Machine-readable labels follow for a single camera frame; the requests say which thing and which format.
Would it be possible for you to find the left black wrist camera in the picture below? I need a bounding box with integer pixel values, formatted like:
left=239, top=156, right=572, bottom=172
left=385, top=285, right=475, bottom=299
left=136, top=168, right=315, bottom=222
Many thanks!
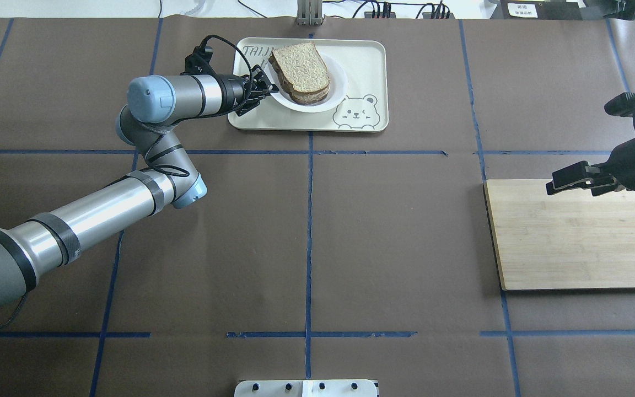
left=180, top=45, right=217, bottom=76

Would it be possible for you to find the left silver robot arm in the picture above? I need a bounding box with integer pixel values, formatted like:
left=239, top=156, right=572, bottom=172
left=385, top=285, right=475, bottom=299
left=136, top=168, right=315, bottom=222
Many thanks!
left=0, top=69, right=279, bottom=306

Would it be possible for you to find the brown bread slice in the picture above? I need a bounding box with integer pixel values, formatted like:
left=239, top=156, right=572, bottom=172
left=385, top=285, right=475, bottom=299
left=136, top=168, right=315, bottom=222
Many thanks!
left=269, top=42, right=331, bottom=94

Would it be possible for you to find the cream bear serving tray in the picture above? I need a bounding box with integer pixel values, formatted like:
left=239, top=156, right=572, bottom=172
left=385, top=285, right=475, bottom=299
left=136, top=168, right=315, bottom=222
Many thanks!
left=228, top=39, right=390, bottom=133

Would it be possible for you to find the aluminium frame post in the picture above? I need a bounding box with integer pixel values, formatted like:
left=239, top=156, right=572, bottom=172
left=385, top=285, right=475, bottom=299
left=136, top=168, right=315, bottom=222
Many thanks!
left=297, top=0, right=325, bottom=26

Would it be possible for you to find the white round plate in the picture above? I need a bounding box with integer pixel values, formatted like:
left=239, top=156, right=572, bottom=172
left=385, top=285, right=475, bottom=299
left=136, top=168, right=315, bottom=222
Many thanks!
left=271, top=53, right=348, bottom=114

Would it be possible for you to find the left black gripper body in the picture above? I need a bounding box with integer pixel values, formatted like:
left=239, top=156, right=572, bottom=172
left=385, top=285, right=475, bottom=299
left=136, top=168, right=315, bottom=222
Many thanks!
left=232, top=76, right=265, bottom=111

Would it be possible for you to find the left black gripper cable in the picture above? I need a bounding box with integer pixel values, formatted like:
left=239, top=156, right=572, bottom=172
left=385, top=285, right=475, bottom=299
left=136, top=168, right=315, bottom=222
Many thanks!
left=199, top=34, right=255, bottom=83

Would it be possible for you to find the toast slice on plate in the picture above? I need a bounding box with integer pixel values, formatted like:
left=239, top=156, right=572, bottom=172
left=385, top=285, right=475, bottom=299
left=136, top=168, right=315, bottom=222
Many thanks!
left=271, top=61, right=330, bottom=105

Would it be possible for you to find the wooden cutting board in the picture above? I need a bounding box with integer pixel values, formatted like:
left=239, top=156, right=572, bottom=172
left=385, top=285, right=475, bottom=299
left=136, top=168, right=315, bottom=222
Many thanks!
left=483, top=179, right=635, bottom=291

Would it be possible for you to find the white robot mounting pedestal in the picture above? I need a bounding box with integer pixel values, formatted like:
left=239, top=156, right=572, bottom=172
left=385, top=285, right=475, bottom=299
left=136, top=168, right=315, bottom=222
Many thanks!
left=234, top=379, right=380, bottom=396

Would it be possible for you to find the black box with label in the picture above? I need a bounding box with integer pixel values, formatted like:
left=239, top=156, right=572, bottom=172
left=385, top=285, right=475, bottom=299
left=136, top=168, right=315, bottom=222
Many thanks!
left=489, top=1, right=583, bottom=20

